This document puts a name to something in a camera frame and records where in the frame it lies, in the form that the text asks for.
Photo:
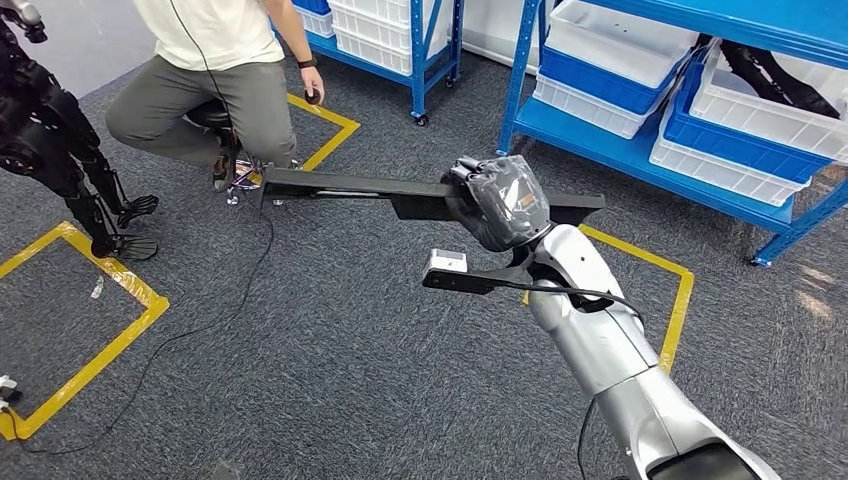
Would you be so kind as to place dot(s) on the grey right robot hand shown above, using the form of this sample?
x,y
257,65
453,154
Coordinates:
x,y
503,199

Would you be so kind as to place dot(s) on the person's hand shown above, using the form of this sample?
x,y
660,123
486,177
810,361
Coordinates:
x,y
312,81

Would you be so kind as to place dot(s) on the small black remote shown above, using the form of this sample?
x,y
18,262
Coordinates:
x,y
312,97

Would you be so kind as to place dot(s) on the long black plastic part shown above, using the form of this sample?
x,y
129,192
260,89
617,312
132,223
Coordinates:
x,y
768,79
344,185

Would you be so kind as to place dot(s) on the person's forearm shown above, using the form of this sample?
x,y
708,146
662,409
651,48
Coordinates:
x,y
291,33

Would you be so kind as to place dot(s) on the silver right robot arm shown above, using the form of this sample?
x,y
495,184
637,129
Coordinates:
x,y
596,344

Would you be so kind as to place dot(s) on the blue metal shelf rack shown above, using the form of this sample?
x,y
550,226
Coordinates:
x,y
418,53
596,149

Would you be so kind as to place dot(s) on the black wristband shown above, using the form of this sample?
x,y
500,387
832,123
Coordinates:
x,y
307,63

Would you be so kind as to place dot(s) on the blue plastic crate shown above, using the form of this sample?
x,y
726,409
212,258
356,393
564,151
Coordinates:
x,y
311,5
729,152
596,86

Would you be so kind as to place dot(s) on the person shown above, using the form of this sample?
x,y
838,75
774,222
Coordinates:
x,y
212,86

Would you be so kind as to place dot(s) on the black stool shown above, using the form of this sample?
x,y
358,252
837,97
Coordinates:
x,y
205,114

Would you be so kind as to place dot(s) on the yellow floor tape square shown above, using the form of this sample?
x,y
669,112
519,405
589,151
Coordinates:
x,y
119,268

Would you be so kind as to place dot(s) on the black humanoid robot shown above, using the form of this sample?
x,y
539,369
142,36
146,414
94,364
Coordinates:
x,y
46,139

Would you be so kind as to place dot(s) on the white paper scrap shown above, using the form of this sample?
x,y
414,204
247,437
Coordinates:
x,y
97,287

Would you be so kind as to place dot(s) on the white plug adapter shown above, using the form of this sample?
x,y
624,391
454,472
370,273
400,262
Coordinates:
x,y
6,384

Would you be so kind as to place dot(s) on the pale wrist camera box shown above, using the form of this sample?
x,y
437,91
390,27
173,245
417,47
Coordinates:
x,y
447,260

